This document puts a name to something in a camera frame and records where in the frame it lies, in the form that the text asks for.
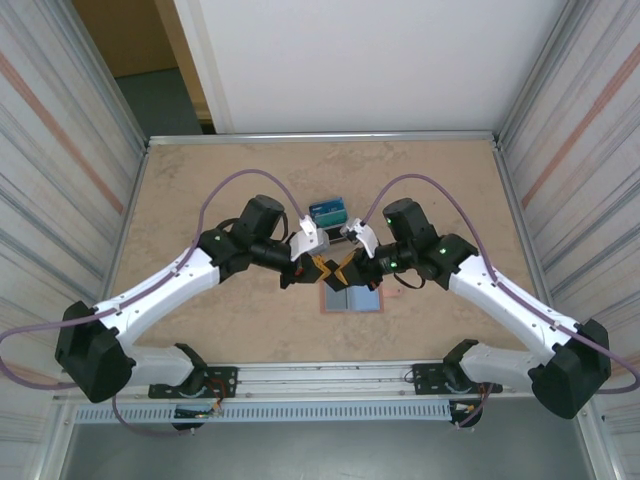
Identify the clear acrylic card stand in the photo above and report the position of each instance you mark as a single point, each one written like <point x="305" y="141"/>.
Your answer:
<point x="335" y="243"/>

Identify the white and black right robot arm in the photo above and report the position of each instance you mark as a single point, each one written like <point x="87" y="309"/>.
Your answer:
<point x="500" y="310"/>

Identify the black credit card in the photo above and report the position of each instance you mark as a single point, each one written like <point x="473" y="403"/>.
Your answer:
<point x="335" y="235"/>

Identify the teal credit card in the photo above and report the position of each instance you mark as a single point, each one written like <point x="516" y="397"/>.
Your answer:
<point x="331" y="220"/>

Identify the blue credit card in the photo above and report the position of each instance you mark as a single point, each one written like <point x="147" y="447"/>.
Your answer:
<point x="327" y="206"/>

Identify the corrugated plastic side panel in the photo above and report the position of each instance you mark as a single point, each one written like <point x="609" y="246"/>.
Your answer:
<point x="50" y="175"/>
<point x="590" y="175"/>

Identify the brown wooden door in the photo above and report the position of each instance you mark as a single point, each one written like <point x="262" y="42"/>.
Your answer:
<point x="130" y="35"/>

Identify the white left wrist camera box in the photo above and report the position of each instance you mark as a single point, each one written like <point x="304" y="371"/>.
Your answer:
<point x="305" y="245"/>

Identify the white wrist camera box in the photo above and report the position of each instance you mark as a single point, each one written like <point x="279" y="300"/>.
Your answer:
<point x="305" y="245"/>
<point x="365" y="237"/>

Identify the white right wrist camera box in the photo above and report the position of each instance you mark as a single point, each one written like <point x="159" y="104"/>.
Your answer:
<point x="365" y="237"/>

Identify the aluminium table edge rail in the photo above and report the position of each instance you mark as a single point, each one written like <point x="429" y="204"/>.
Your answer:
<point x="325" y="137"/>

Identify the long aluminium mounting rail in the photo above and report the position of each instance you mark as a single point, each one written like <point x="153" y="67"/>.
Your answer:
<point x="325" y="380"/>

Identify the aluminium table side rail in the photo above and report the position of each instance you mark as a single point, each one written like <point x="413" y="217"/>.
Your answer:
<point x="136" y="187"/>
<point x="511" y="195"/>

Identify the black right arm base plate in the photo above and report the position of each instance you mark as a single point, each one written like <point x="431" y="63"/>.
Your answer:
<point x="425" y="380"/>

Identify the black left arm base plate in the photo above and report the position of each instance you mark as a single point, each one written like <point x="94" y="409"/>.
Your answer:
<point x="225" y="380"/>

